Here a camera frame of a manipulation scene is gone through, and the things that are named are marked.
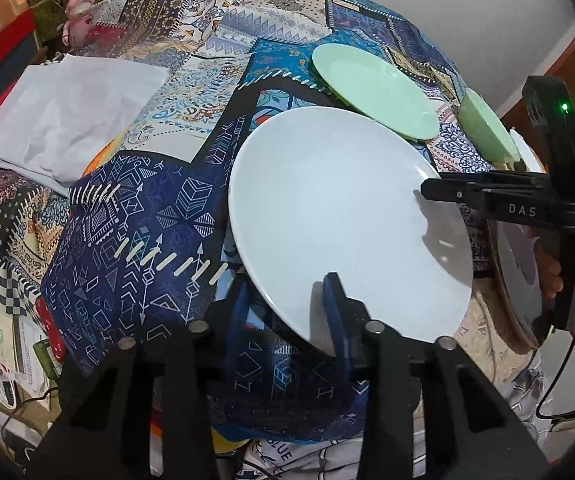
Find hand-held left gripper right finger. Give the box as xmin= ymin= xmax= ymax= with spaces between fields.
xmin=311 ymin=272 xmax=551 ymax=480

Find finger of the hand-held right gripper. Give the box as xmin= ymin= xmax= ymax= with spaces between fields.
xmin=437 ymin=170 xmax=551 ymax=189
xmin=420 ymin=180 xmax=491 ymax=209

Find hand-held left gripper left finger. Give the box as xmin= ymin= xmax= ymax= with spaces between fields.
xmin=28 ymin=275 xmax=269 ymax=480

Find green bowl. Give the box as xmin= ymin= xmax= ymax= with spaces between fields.
xmin=457 ymin=87 xmax=521 ymax=166

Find green plate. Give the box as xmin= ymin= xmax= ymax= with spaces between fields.
xmin=310 ymin=42 xmax=441 ymax=142

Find person's right hand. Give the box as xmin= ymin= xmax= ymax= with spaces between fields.
xmin=526 ymin=227 xmax=564 ymax=313

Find round glass-top table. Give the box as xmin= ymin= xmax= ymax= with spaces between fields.
xmin=487 ymin=220 xmax=553 ymax=351

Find patchwork printed blanket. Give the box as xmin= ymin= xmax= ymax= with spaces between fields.
xmin=0 ymin=0 xmax=538 ymax=461

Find white folded cloth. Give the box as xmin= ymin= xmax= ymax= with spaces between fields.
xmin=0 ymin=52 xmax=171 ymax=196

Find pink bunny toy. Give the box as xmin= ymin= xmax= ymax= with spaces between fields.
xmin=62 ymin=0 xmax=101 ymax=51

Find green cardboard box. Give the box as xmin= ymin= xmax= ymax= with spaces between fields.
xmin=30 ymin=0 xmax=76 ymax=41

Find black cable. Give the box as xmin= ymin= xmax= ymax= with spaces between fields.
xmin=535 ymin=237 xmax=575 ymax=421

